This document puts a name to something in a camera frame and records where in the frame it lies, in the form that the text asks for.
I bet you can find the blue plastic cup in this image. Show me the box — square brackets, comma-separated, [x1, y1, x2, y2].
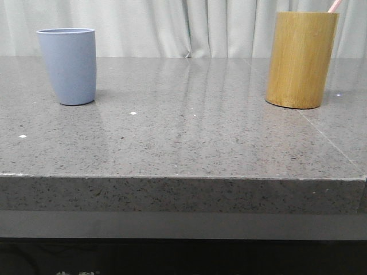
[37, 28, 97, 105]

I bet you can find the white curtain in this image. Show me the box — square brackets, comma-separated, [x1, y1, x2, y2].
[0, 0, 367, 59]

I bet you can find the bamboo cylindrical holder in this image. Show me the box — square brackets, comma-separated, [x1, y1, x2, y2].
[266, 11, 339, 109]

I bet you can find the dark cabinet under counter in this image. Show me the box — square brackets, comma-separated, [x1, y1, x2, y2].
[1, 238, 366, 274]

